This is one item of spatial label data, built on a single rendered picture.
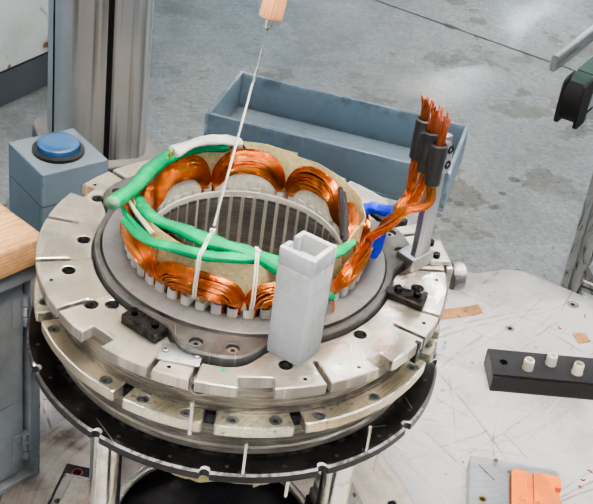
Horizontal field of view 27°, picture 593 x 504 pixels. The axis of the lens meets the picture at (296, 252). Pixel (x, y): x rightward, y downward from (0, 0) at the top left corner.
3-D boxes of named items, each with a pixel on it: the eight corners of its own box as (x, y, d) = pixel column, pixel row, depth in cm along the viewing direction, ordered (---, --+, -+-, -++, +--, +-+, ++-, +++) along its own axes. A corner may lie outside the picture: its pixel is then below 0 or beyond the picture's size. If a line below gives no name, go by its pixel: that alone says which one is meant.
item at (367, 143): (421, 344, 144) (469, 125, 128) (401, 401, 135) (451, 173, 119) (217, 289, 148) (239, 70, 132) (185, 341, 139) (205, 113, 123)
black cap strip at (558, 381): (622, 402, 139) (627, 387, 138) (489, 390, 138) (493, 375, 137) (612, 374, 143) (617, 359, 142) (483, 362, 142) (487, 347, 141)
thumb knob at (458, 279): (451, 296, 102) (457, 271, 101) (443, 278, 104) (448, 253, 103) (464, 296, 103) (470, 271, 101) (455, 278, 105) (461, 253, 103)
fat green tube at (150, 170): (115, 223, 91) (116, 201, 90) (77, 202, 93) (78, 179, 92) (244, 158, 101) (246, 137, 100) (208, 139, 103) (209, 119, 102)
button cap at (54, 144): (87, 153, 120) (87, 144, 119) (49, 163, 118) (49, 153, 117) (66, 135, 122) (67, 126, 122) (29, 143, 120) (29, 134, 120)
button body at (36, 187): (100, 364, 134) (108, 159, 120) (40, 385, 130) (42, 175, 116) (68, 329, 138) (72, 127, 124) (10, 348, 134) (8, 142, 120)
